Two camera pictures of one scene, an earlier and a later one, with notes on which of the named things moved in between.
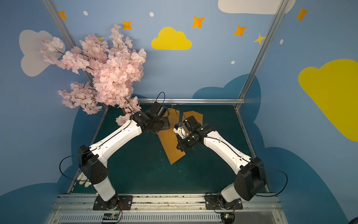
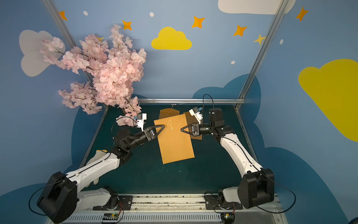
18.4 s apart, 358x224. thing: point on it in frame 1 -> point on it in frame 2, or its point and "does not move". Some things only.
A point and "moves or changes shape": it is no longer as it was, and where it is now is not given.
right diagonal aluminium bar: x=278 y=12 does not move
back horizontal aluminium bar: x=190 y=101 does not move
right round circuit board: x=228 y=217 does not move
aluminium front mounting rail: x=72 y=208 does not move
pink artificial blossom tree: x=113 y=66 does not move
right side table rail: x=252 y=153 does not move
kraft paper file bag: x=169 y=142 moves or changes shape
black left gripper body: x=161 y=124 -> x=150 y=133
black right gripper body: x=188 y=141 -> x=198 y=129
